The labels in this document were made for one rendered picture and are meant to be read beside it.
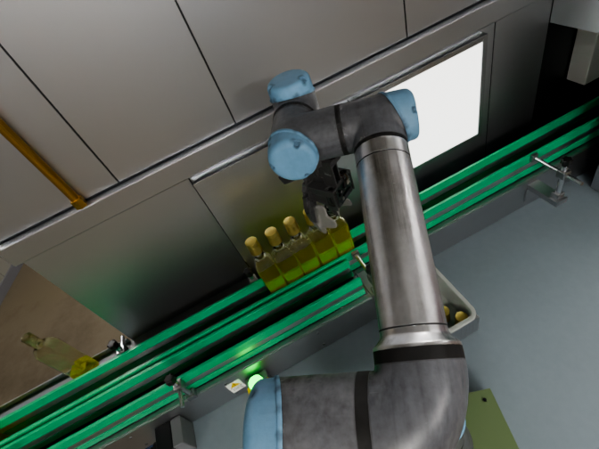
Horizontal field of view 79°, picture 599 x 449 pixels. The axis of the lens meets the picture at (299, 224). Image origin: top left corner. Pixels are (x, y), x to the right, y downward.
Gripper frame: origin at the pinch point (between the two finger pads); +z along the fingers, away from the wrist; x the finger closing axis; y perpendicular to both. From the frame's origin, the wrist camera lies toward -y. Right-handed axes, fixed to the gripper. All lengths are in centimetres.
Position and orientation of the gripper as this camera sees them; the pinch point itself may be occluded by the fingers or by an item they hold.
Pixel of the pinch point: (327, 219)
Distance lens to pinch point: 85.2
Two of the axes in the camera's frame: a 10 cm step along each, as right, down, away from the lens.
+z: 2.9, 6.6, 6.9
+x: 5.4, -7.1, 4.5
